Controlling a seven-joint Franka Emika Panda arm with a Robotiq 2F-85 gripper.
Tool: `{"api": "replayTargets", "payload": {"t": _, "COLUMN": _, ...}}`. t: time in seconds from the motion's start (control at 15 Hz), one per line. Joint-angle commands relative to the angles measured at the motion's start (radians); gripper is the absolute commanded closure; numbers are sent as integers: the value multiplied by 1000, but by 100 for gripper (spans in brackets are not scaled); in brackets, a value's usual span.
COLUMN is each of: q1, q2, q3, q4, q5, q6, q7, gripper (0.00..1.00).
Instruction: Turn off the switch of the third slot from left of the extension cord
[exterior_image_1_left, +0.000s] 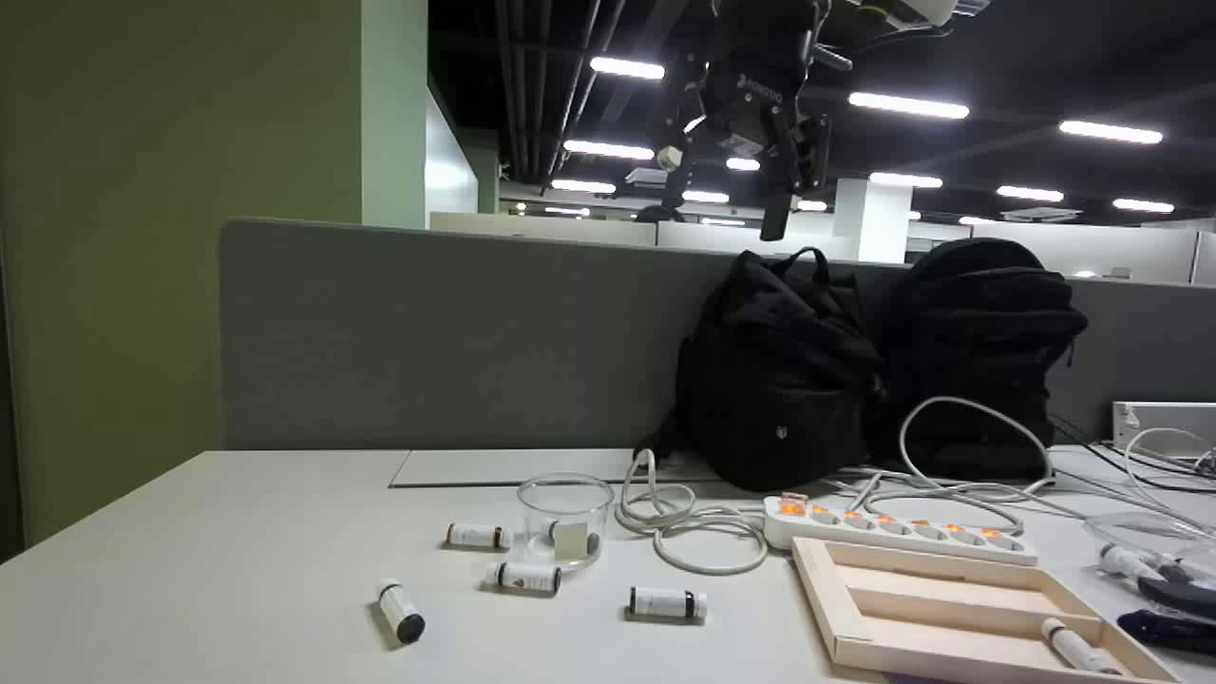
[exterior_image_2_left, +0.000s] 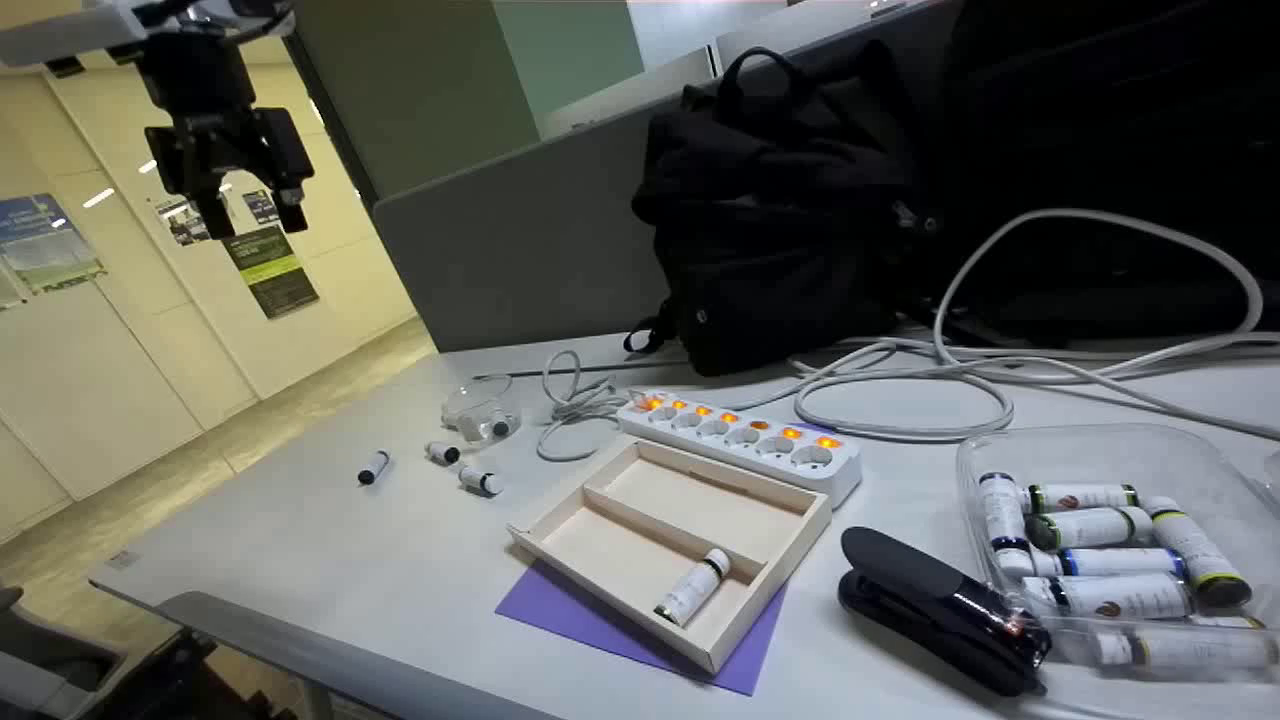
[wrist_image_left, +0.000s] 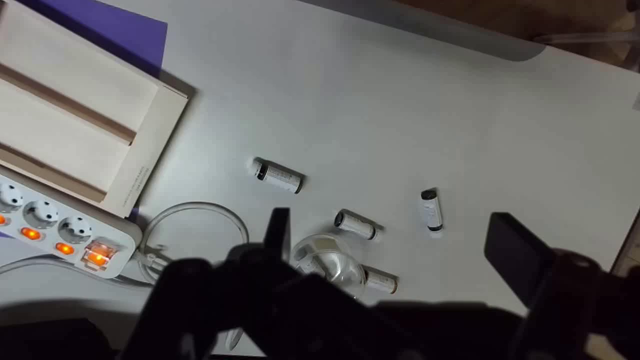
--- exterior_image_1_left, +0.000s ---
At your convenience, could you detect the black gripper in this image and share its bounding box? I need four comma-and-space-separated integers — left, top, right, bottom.
656, 0, 846, 244

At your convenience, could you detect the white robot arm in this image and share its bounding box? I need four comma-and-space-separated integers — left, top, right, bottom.
647, 0, 988, 240

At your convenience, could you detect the left black backpack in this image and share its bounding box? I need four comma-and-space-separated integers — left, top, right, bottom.
651, 246, 880, 496

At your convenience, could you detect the black backpack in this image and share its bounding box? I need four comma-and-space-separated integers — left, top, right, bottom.
651, 246, 880, 496
865, 240, 1087, 484

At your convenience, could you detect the right black backpack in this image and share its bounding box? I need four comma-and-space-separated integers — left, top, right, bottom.
865, 240, 1087, 484

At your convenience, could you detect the clear plastic cup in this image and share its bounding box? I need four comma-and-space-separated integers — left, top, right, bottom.
516, 472, 616, 564

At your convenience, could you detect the grey desk partition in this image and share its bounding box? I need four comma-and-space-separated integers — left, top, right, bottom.
215, 221, 1216, 450

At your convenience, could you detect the white tube inside cup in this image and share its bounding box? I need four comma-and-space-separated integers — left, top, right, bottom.
546, 521, 595, 559

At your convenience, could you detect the white tube right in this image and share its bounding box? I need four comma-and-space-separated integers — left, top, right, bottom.
625, 587, 707, 622

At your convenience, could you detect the white tube far left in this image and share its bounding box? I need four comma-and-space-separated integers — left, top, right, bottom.
442, 521, 511, 550

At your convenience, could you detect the wooden compartment tray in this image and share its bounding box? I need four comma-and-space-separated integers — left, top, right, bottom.
792, 538, 1176, 684

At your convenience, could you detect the white tube middle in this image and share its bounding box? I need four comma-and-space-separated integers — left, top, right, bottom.
485, 564, 562, 598

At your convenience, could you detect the white tube in wooden tray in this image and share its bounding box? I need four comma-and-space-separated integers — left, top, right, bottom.
1043, 619, 1122, 677

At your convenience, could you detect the white tube with black cap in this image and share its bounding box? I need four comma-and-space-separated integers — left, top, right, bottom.
376, 581, 426, 648

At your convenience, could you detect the long white looped cable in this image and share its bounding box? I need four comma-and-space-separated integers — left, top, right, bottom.
846, 391, 1216, 543

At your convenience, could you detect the white extension cord power strip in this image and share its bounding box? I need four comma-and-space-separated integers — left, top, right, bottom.
764, 496, 1037, 567

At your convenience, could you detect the coiled white power cable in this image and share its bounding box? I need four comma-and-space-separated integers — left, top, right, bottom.
611, 446, 775, 577

